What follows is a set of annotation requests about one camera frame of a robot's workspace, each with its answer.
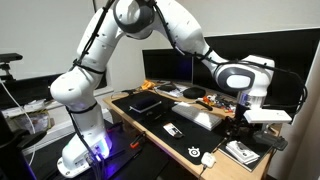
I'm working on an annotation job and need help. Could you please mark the black handled tool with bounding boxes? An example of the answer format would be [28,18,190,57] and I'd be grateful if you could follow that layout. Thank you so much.
[194,99,214,112]

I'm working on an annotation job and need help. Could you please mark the orange handled black clamp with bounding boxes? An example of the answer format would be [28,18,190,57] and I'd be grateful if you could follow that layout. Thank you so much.
[129,130,148,150]

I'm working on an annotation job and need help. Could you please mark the white keyboard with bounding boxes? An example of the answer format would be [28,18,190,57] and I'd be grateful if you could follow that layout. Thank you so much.
[171,102,223,132]

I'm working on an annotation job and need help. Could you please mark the smaller black monitor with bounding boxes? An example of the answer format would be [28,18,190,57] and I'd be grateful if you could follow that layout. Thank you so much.
[142,48,195,85]

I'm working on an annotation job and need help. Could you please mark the black flat folio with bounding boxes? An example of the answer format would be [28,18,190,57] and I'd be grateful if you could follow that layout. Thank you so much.
[218,131,276,173]

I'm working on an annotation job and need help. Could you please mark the large black desk mat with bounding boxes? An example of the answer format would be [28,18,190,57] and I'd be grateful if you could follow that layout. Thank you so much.
[111,90,241,166]

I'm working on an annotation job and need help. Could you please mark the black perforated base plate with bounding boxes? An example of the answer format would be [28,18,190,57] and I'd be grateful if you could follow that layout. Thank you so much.
[24,119,171,180]

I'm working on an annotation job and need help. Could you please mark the black chair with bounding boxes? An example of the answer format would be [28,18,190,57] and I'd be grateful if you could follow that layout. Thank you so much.
[0,113,48,180]

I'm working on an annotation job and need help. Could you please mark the black camera on stand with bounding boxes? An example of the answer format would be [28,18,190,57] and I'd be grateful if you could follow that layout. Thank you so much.
[0,52,24,81]

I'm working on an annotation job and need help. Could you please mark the larger black monitor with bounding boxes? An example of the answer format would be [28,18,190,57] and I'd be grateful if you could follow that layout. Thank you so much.
[192,27,320,113]

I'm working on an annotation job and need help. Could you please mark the black oval case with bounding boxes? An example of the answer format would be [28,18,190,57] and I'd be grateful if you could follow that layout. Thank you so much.
[182,86,207,100]

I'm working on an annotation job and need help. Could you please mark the white wrist mount plate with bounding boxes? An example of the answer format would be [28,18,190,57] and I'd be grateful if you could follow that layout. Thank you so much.
[243,108,293,125]

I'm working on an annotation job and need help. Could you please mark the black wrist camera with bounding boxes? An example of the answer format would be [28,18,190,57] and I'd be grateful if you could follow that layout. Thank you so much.
[252,130,289,152]

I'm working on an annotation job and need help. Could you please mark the yellow crumpled object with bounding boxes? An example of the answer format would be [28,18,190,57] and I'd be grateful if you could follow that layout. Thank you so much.
[140,79,156,92]

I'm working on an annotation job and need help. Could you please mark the flat white box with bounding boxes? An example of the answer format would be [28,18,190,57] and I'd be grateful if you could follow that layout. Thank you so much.
[225,139,261,165]

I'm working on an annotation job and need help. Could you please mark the black notebook white page edges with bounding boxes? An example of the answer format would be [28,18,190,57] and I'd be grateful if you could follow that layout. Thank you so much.
[128,95,163,115]

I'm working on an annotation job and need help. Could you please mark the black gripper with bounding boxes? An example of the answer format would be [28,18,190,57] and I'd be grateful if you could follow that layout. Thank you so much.
[230,105,264,141]

